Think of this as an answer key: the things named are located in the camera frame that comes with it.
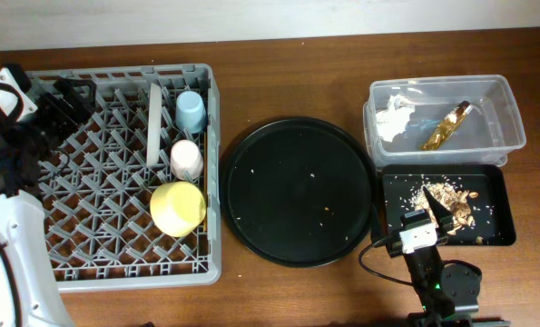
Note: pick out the round black serving tray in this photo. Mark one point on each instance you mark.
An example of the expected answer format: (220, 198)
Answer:
(299, 192)

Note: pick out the pink plastic cup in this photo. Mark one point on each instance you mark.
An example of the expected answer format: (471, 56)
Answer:
(186, 160)

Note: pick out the blue plastic cup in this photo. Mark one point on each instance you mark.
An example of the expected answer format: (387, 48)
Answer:
(190, 112)

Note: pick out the gold foil snack wrapper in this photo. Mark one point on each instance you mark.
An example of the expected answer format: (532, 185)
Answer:
(447, 127)

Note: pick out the food scraps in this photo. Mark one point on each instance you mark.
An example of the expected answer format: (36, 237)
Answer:
(455, 201)

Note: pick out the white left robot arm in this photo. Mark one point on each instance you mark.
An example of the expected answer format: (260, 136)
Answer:
(29, 293)

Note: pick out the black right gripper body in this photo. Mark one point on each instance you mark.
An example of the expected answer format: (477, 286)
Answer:
(427, 222)

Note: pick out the white paper napkin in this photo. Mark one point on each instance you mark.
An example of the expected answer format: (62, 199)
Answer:
(392, 121)

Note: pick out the yellow bowl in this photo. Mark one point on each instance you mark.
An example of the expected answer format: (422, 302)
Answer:
(177, 208)

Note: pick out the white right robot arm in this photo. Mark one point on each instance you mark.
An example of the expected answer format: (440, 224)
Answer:
(447, 289)

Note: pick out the light grey plate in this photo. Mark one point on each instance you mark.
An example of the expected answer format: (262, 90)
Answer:
(154, 126)

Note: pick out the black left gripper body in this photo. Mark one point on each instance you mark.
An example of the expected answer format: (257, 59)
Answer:
(51, 107)

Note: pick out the black rectangular tray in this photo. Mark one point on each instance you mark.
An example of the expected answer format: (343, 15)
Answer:
(488, 200)

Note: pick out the clear plastic waste bin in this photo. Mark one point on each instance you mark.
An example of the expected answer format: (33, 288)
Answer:
(492, 129)

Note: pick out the grey plastic dishwasher rack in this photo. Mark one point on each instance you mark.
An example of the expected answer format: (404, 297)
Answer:
(96, 193)

